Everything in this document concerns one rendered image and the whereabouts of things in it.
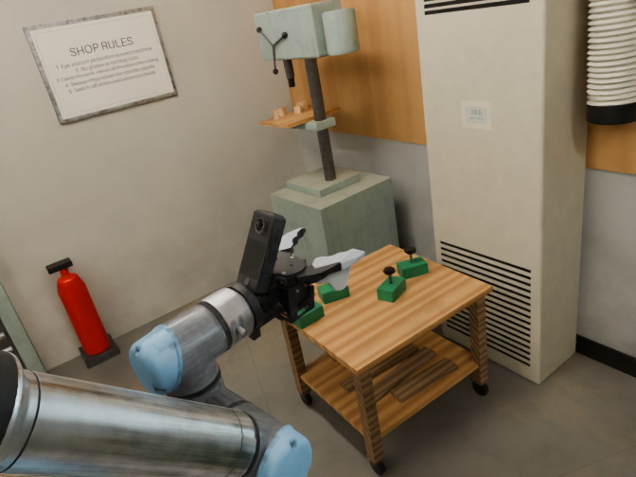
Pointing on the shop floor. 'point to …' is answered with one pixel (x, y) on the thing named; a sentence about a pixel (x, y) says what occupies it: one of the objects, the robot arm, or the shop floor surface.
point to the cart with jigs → (389, 342)
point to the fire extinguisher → (83, 315)
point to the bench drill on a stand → (322, 213)
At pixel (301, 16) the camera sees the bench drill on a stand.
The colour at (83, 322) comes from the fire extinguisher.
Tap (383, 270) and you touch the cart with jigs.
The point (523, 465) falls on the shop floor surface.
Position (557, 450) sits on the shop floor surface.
